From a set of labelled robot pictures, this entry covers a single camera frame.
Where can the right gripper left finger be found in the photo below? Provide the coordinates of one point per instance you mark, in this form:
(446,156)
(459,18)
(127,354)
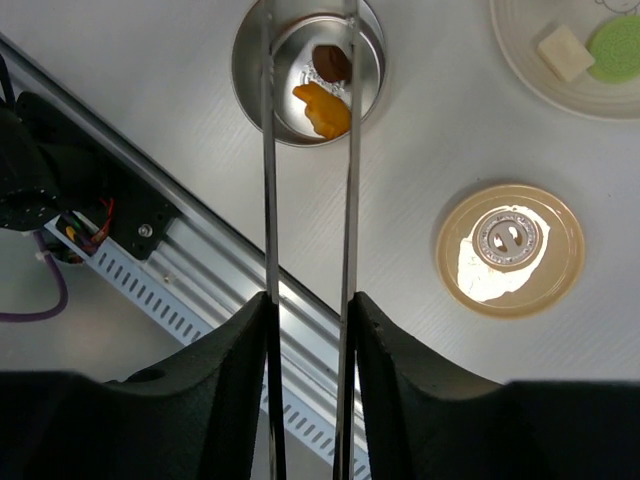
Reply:
(192,415)

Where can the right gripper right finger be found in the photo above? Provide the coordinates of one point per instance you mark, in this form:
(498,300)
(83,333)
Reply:
(428,418)

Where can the metal serving tongs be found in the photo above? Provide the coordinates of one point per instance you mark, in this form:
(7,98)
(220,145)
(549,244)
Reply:
(311,203)

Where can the orange fish-shaped food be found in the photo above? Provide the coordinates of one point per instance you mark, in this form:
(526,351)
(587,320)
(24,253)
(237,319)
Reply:
(328,114)

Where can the brown chocolate piece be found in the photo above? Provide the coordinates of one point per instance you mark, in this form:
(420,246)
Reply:
(331,63)

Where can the white cube food piece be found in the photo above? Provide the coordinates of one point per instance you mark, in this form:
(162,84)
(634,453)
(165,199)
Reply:
(564,54)

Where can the steel lunch box bowl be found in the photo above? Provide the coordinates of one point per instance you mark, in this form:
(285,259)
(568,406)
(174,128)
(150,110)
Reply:
(314,70)

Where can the green round food piece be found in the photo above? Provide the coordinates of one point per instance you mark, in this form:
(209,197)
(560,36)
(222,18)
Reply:
(615,49)

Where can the beige round lid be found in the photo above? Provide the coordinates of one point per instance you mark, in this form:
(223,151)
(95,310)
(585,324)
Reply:
(510,251)

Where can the cream round plate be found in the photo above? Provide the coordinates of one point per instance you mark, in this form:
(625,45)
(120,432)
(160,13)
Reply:
(519,26)

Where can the slotted cable duct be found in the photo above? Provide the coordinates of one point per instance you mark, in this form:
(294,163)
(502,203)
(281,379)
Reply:
(197,278)

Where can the aluminium mounting rail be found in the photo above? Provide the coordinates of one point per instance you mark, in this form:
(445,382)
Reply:
(35,80)

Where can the left black base bracket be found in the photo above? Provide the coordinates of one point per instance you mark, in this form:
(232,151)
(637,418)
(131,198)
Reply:
(139,215)

